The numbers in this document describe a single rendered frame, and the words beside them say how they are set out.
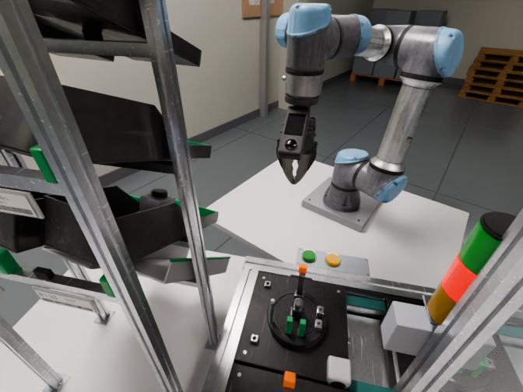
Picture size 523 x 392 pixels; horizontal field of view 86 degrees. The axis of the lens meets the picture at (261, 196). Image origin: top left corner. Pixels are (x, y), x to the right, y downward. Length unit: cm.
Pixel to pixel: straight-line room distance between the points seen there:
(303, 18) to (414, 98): 51
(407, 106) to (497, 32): 692
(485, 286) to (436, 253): 82
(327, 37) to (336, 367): 63
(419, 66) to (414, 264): 62
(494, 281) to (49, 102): 40
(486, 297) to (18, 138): 49
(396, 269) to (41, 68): 101
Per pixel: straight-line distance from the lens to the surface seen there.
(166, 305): 92
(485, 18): 785
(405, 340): 49
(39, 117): 25
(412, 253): 114
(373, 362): 79
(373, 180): 103
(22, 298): 245
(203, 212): 64
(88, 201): 28
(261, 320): 73
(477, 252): 37
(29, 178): 31
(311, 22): 56
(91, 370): 89
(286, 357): 69
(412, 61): 96
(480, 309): 38
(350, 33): 63
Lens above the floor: 160
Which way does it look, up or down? 36 degrees down
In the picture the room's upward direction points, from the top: 1 degrees clockwise
